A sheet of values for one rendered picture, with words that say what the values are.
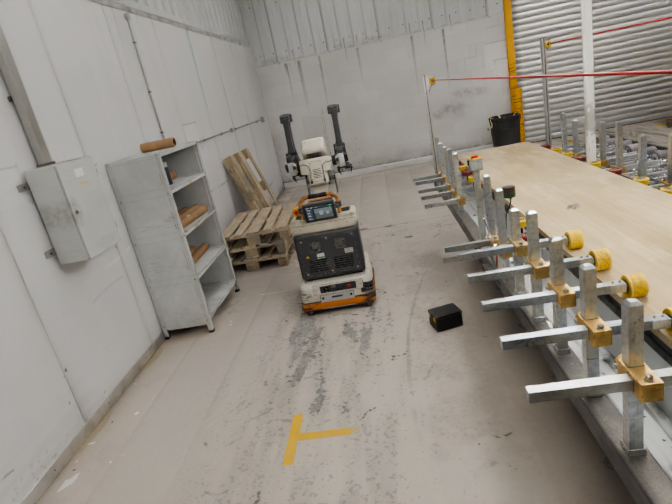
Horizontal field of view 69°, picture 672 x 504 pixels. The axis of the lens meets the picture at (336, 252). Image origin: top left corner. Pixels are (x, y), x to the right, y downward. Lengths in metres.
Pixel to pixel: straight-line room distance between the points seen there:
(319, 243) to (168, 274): 1.28
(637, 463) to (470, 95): 9.09
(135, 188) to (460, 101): 7.32
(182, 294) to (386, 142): 6.67
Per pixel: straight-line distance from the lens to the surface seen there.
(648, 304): 1.86
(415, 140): 10.12
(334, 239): 3.93
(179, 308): 4.36
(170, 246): 4.17
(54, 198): 3.38
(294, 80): 10.12
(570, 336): 1.57
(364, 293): 4.01
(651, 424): 1.81
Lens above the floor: 1.74
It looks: 18 degrees down
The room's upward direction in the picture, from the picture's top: 12 degrees counter-clockwise
